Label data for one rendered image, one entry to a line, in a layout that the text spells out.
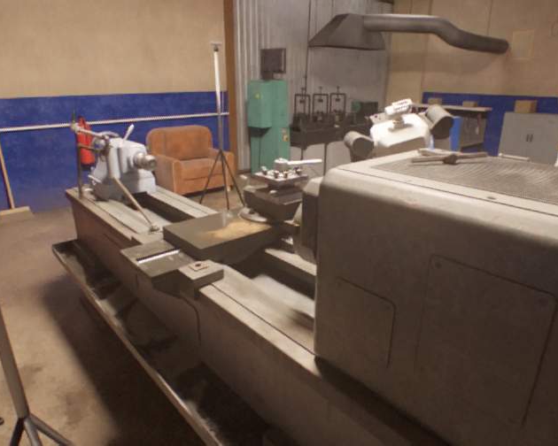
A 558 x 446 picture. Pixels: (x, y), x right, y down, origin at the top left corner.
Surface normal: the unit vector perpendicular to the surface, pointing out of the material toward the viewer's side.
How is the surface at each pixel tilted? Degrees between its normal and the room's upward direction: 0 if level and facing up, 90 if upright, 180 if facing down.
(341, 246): 90
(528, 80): 90
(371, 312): 90
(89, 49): 90
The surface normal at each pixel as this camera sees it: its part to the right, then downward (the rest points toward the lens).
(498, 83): -0.76, 0.22
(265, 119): 0.66, 0.26
